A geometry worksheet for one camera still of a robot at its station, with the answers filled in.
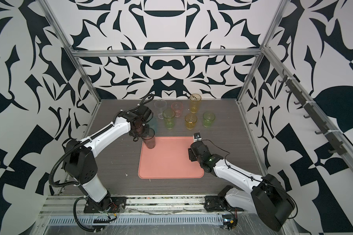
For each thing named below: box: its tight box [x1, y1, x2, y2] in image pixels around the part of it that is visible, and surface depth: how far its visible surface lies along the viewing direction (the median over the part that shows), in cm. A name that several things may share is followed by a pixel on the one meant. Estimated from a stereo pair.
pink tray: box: [137, 136, 205, 179], surface depth 93 cm
